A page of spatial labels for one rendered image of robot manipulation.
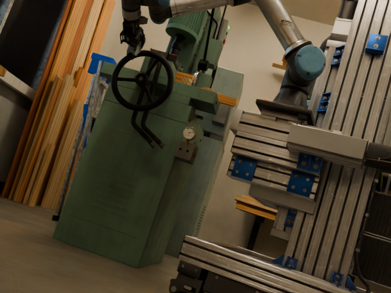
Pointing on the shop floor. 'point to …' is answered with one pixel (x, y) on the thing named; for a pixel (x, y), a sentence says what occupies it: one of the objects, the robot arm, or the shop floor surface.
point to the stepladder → (88, 114)
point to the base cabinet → (125, 189)
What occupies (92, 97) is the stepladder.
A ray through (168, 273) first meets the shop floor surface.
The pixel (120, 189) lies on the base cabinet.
